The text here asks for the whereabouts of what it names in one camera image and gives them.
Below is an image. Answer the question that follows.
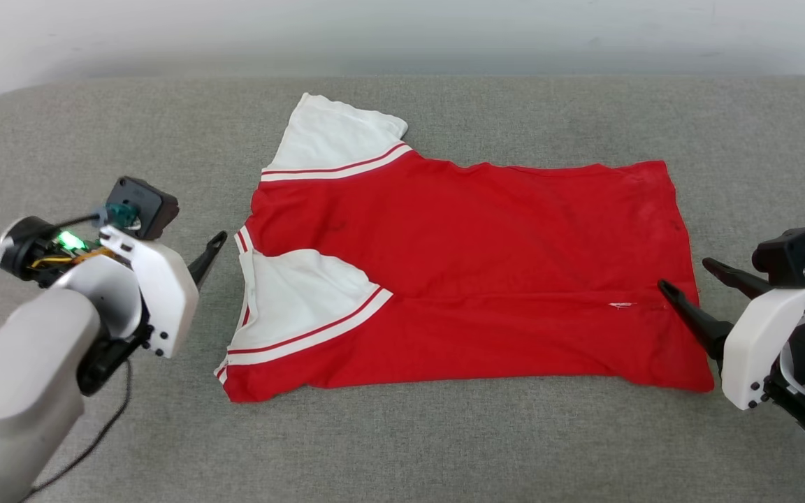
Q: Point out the red and white shirt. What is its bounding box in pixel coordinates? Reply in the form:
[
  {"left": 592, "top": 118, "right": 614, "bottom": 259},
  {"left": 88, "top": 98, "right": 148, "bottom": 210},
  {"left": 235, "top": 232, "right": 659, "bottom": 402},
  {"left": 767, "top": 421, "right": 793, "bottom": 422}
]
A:
[{"left": 214, "top": 93, "right": 716, "bottom": 404}]

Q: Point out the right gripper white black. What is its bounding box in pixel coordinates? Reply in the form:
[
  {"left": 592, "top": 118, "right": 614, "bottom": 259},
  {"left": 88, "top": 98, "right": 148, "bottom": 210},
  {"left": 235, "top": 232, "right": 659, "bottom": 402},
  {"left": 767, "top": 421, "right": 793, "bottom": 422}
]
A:
[{"left": 657, "top": 257, "right": 805, "bottom": 456}]

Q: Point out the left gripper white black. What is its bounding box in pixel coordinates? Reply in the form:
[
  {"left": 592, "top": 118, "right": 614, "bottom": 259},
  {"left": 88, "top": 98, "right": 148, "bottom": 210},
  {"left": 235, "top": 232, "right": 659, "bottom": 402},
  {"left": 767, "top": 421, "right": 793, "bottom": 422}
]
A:
[{"left": 0, "top": 217, "right": 229, "bottom": 396}]

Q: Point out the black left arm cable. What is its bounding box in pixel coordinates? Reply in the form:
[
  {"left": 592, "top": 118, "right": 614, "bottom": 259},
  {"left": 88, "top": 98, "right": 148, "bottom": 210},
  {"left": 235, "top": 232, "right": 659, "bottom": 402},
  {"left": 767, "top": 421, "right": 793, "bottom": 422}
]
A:
[{"left": 22, "top": 358, "right": 132, "bottom": 502}]

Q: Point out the teal left camera connector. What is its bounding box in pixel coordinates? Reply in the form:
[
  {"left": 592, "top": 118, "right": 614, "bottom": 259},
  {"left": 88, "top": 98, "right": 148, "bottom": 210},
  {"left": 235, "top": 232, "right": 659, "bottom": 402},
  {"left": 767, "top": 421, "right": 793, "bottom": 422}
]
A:
[{"left": 92, "top": 201, "right": 140, "bottom": 228}]

